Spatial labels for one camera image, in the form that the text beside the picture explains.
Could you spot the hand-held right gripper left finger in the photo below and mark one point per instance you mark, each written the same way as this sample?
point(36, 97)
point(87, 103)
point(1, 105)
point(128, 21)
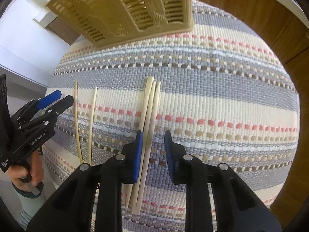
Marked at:
point(138, 154)

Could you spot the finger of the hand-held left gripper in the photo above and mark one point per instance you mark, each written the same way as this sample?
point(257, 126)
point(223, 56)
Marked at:
point(64, 102)
point(49, 100)

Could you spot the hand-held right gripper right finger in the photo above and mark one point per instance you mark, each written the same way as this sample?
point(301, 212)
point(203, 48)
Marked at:
point(170, 154)

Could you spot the yellow plastic utensil basket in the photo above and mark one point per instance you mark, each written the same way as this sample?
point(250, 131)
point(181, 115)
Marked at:
point(108, 17)

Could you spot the person's left forearm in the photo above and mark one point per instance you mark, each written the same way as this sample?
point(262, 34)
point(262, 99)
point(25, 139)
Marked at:
point(31, 207)

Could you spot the person's left hand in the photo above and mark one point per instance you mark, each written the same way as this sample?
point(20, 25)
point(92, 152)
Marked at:
point(36, 171)

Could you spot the striped woven placemat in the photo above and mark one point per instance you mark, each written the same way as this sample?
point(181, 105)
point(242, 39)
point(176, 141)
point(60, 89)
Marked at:
point(217, 89)

